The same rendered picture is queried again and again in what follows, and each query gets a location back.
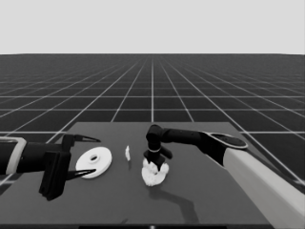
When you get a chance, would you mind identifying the large thick white disc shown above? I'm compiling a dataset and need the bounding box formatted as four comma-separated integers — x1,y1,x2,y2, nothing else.
74,146,113,179

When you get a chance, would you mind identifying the white round carrier with pins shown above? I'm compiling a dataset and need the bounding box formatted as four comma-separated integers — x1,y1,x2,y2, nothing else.
141,157,171,187

